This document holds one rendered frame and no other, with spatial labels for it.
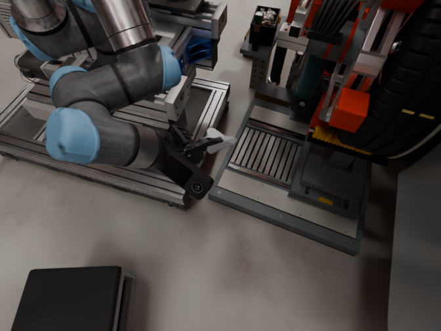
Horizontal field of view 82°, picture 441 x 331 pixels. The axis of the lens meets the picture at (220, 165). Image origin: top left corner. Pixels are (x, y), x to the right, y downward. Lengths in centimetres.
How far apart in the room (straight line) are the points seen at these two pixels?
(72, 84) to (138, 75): 10
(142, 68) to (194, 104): 117
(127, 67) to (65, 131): 16
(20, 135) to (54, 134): 146
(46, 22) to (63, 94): 33
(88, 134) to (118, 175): 104
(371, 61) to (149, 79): 54
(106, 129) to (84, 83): 10
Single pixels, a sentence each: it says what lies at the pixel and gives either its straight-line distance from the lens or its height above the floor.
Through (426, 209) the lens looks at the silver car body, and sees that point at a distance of 70.
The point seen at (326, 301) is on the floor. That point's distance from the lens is 147.
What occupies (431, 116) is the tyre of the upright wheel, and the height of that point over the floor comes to 91.
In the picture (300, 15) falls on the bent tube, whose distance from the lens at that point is 81.
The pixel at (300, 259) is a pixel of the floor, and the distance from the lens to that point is 146.
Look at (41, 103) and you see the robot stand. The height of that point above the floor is 73.
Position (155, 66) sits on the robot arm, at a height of 109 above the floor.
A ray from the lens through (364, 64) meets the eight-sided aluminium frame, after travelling 77.
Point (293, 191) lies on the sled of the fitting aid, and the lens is 138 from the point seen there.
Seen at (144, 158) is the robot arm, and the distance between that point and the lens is 44.
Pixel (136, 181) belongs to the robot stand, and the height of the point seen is 21.
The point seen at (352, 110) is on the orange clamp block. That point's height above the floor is 88.
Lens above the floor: 138
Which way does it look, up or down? 60 degrees down
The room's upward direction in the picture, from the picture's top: straight up
